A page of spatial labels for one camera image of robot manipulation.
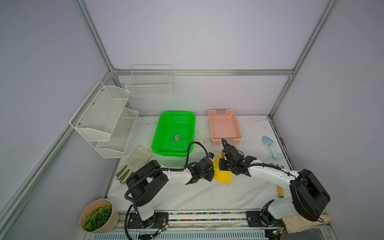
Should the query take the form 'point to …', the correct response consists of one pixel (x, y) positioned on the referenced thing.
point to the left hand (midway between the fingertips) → (211, 172)
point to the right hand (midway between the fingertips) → (218, 163)
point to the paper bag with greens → (98, 217)
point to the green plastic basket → (174, 131)
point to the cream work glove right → (296, 223)
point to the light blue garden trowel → (270, 141)
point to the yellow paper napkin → (224, 176)
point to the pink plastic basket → (224, 124)
